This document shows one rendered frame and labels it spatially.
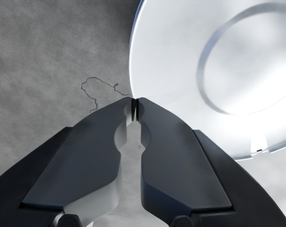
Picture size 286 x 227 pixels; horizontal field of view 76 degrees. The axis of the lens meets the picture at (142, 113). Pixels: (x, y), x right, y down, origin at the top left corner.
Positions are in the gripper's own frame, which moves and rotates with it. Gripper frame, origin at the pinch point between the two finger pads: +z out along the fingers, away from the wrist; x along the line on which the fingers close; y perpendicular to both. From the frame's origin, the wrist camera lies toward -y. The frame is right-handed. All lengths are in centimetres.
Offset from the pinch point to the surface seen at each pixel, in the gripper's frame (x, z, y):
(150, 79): 1.5, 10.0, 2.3
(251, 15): 11.2, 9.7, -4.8
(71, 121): -22, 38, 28
